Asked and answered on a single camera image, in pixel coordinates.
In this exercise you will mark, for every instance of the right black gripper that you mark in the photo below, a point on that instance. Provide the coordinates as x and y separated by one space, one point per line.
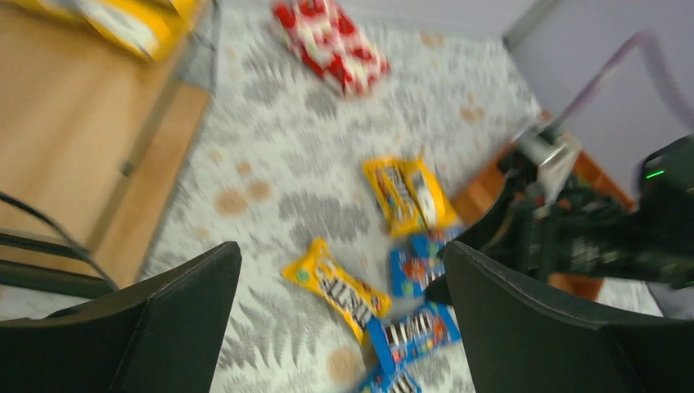
586 234

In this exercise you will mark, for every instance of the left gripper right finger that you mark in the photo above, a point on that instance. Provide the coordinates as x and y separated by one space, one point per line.
521 335

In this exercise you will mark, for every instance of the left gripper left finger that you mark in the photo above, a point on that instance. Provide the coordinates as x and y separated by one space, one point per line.
163 334

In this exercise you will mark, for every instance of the blue m&m bag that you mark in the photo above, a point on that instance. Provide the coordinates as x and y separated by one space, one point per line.
379 381
414 263
412 337

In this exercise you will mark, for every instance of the yellow m&m bag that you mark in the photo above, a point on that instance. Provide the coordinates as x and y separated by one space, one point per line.
355 300
434 206
147 29
401 212

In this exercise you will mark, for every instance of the red white floral pouch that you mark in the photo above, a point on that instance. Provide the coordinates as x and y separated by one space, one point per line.
330 44

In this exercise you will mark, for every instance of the black wire wooden shelf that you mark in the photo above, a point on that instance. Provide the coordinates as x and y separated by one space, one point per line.
92 141

